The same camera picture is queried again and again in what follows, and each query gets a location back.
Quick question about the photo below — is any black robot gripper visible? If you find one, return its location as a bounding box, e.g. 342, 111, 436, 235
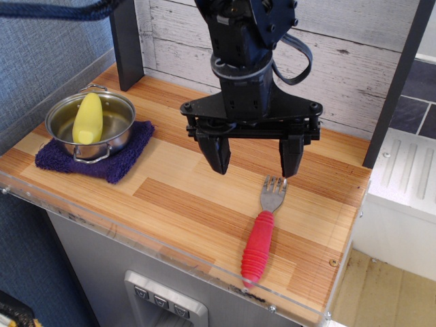
181, 74, 323, 178

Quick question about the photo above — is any red handled metal fork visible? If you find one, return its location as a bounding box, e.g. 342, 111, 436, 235
240, 176, 287, 289

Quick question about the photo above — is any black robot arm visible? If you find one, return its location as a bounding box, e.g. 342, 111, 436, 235
181, 1, 323, 178

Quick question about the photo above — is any small steel pot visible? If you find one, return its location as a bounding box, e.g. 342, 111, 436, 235
45, 84, 136, 164

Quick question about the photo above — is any white ridged cabinet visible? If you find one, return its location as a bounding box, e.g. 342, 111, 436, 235
352, 129, 435, 279

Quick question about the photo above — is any yellow toy corn cob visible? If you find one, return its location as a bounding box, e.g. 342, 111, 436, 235
72, 93, 103, 144

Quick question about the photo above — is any silver dispenser button panel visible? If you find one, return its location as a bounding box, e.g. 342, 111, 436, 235
124, 270, 209, 326

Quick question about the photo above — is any grey toy fridge front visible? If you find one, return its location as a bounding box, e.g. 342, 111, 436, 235
48, 213, 296, 326

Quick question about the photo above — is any clear acrylic table edge guard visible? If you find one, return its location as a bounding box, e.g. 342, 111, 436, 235
1, 164, 369, 326

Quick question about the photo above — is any purple terry cloth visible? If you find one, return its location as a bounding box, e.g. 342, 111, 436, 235
35, 121, 155, 184

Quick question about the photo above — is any yellow black object bottom left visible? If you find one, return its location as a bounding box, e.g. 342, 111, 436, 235
1, 302, 42, 327

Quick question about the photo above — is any right black upright post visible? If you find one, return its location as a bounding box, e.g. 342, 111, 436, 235
362, 0, 435, 169

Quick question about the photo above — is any black upright post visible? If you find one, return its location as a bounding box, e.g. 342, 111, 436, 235
110, 0, 144, 91
362, 0, 435, 169

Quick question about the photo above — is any left black upright post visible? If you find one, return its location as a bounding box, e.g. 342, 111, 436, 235
110, 0, 144, 91

